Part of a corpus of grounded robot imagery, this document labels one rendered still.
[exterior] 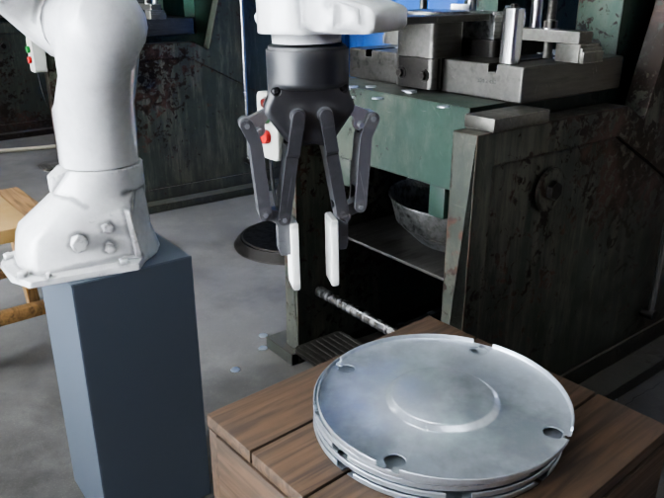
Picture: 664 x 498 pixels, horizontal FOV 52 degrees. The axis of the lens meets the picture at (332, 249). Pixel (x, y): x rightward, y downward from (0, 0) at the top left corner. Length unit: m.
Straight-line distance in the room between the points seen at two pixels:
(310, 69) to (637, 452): 0.55
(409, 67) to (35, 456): 1.01
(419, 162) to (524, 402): 0.55
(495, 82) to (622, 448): 0.64
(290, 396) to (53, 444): 0.70
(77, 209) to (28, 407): 0.69
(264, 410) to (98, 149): 0.42
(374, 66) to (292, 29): 0.84
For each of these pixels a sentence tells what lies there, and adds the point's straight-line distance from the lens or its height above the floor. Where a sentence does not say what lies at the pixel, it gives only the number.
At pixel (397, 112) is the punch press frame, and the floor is 0.61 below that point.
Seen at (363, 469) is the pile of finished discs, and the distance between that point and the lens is 0.75.
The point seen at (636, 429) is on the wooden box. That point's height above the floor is 0.35.
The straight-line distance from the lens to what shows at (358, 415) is 0.78.
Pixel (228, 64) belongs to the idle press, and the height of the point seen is 0.53.
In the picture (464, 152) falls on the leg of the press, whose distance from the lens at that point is 1.08.
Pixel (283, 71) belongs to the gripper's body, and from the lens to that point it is 0.61.
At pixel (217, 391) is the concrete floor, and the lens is 1.54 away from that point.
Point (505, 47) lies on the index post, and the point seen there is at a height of 0.73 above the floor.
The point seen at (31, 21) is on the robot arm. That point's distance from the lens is 1.02.
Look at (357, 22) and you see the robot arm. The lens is 0.58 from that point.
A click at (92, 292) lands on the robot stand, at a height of 0.43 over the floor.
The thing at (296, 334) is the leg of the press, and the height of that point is 0.07.
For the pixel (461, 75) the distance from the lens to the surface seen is 1.27.
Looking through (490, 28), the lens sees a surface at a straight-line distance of 1.36.
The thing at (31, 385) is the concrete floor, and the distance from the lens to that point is 1.68.
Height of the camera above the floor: 0.84
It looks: 22 degrees down
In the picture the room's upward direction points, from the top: straight up
